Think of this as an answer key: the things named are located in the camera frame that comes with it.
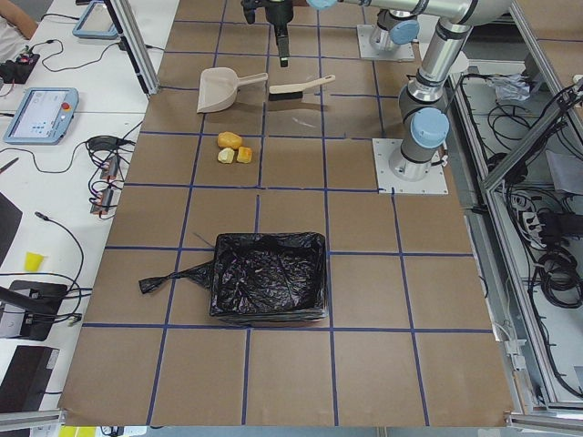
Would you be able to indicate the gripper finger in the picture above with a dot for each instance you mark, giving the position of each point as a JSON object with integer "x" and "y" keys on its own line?
{"x": 283, "y": 50}

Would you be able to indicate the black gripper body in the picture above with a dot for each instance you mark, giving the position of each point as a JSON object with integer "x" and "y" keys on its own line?
{"x": 278, "y": 13}

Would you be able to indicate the beige hand brush black bristles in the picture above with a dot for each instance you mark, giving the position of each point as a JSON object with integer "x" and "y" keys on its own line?
{"x": 295, "y": 91}

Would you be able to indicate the beige plastic dustpan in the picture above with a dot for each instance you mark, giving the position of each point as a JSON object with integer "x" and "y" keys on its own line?
{"x": 218, "y": 88}

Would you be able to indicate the large yellow sponge piece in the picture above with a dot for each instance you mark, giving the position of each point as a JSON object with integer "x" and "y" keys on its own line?
{"x": 229, "y": 140}

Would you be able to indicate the orange yellow sponge piece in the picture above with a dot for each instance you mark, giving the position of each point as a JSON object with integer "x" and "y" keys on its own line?
{"x": 244, "y": 155}

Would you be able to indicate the pale yellow sponge piece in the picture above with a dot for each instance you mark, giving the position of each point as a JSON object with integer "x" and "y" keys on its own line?
{"x": 226, "y": 155}

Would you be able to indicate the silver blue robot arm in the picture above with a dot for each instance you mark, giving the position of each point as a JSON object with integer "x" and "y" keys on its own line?
{"x": 393, "y": 35}
{"x": 425, "y": 122}

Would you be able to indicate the bin lined with black bag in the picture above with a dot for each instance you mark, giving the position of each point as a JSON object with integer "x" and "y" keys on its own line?
{"x": 259, "y": 278}

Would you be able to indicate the blue teach pendant far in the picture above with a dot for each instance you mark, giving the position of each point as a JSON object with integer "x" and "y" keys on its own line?
{"x": 95, "y": 23}

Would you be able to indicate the blue teach pendant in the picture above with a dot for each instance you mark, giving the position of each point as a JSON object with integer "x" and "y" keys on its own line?
{"x": 95, "y": 23}
{"x": 43, "y": 116}

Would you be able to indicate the small usb hub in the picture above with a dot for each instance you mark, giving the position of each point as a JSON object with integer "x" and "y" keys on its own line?
{"x": 110, "y": 168}
{"x": 101, "y": 202}

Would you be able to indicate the crumpled white paper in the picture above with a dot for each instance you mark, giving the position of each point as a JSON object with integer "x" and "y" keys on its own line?
{"x": 513, "y": 87}

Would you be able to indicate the blue teach pendant near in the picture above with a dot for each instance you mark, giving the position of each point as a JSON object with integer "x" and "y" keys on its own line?
{"x": 43, "y": 116}

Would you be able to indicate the yellow paper cup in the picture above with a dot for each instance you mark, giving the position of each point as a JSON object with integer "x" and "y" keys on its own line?
{"x": 34, "y": 261}

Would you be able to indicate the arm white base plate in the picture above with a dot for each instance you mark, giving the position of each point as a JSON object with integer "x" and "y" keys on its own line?
{"x": 377, "y": 45}
{"x": 396, "y": 175}

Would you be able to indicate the aluminium frame post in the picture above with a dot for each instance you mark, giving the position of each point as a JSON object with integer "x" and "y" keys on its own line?
{"x": 125, "y": 22}

